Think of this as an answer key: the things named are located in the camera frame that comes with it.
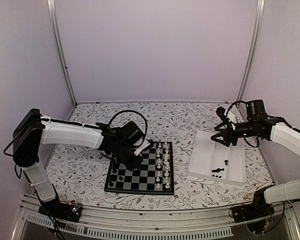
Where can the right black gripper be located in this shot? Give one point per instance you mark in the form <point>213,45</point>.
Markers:
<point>228,133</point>

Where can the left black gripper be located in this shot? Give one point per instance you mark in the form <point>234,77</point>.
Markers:
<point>133,165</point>

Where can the white plastic divided tray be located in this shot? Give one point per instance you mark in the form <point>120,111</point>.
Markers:
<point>206,152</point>

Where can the black and grey chessboard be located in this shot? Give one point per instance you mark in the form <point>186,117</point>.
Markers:
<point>140,181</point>

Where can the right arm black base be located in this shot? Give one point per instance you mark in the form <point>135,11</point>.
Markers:
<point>257,217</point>

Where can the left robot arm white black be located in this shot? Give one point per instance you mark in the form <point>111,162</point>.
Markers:
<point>124,143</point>

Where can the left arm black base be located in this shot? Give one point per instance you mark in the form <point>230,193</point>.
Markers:
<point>69,211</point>

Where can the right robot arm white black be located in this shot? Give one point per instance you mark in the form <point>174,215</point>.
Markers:
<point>283,134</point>

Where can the white chess pieces row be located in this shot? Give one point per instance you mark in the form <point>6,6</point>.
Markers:
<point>163,164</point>

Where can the black chess pieces pile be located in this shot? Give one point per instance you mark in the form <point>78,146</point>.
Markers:
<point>220,169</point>

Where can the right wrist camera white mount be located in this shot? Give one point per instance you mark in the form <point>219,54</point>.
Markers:
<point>226,116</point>

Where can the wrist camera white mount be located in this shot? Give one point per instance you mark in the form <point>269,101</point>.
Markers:
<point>147,144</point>
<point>226,116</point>

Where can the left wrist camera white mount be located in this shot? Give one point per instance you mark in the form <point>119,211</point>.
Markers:
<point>147,144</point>

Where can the right aluminium frame post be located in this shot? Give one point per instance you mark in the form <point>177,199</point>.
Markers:
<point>257,24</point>

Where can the aluminium frame post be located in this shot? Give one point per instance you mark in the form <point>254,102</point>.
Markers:
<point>51,7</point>
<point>257,24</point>

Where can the front aluminium rail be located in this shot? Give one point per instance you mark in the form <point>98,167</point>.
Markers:
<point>98,223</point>

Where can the left aluminium frame post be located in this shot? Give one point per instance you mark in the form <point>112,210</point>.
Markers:
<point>51,7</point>

